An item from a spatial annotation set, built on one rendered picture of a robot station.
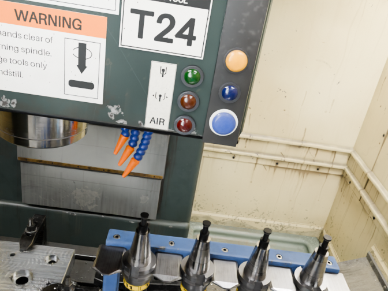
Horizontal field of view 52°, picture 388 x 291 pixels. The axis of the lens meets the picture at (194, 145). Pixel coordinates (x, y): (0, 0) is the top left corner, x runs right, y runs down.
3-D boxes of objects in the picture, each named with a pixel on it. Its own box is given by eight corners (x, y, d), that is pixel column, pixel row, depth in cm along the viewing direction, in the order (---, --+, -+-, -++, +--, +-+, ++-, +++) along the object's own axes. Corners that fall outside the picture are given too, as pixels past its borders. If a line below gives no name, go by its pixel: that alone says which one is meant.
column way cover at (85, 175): (159, 223, 136) (179, 78, 112) (16, 205, 132) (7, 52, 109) (160, 214, 140) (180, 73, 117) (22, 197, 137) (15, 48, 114)
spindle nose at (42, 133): (90, 115, 82) (92, 58, 77) (86, 152, 68) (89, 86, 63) (6, 109, 79) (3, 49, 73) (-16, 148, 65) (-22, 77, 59)
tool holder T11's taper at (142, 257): (154, 254, 76) (158, 226, 73) (146, 270, 72) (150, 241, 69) (131, 247, 76) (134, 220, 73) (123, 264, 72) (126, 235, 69)
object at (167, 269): (181, 284, 72) (181, 282, 72) (151, 281, 72) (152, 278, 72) (182, 257, 79) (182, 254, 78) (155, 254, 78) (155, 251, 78)
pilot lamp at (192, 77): (200, 87, 48) (202, 70, 47) (181, 85, 48) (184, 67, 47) (200, 86, 48) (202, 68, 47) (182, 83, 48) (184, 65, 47)
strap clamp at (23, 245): (30, 277, 107) (29, 233, 100) (18, 275, 107) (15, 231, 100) (47, 244, 119) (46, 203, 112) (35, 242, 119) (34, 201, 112)
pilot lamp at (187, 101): (196, 112, 49) (198, 95, 48) (178, 109, 49) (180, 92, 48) (196, 110, 50) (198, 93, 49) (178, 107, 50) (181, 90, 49)
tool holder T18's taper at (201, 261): (206, 257, 77) (212, 230, 74) (212, 274, 73) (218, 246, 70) (184, 257, 76) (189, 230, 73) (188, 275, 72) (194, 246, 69)
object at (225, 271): (240, 291, 73) (241, 288, 73) (211, 288, 73) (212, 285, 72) (237, 264, 79) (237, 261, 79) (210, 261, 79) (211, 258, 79)
